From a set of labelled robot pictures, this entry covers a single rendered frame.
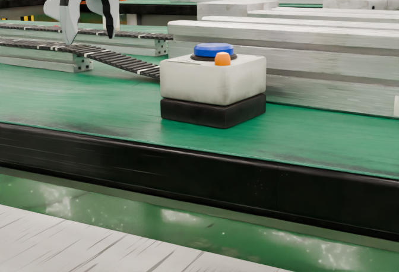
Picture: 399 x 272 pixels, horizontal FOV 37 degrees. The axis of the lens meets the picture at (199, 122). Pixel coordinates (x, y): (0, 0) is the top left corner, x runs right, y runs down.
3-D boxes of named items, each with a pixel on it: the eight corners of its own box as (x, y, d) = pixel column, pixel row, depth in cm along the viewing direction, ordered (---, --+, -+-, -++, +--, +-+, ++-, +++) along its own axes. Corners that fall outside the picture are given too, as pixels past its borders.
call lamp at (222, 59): (211, 65, 57) (211, 51, 56) (220, 62, 58) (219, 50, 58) (225, 66, 56) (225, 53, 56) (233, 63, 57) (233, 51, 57)
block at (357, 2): (310, 54, 103) (312, -2, 101) (357, 49, 109) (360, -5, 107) (354, 62, 95) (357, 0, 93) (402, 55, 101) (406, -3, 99)
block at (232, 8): (188, 66, 94) (187, 3, 91) (231, 56, 103) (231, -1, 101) (238, 70, 89) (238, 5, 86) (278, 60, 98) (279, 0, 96)
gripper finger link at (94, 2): (101, 28, 96) (83, -28, 92) (129, 30, 93) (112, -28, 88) (88, 37, 94) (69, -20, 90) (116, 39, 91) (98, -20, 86)
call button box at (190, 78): (159, 119, 61) (157, 57, 60) (212, 101, 69) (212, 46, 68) (225, 129, 57) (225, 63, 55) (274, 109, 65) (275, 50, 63)
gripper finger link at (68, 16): (47, 43, 88) (59, -19, 88) (76, 46, 84) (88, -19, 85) (30, 38, 85) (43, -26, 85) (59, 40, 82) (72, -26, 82)
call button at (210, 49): (186, 65, 61) (185, 45, 60) (208, 59, 64) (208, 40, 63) (219, 68, 58) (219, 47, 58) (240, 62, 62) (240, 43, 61)
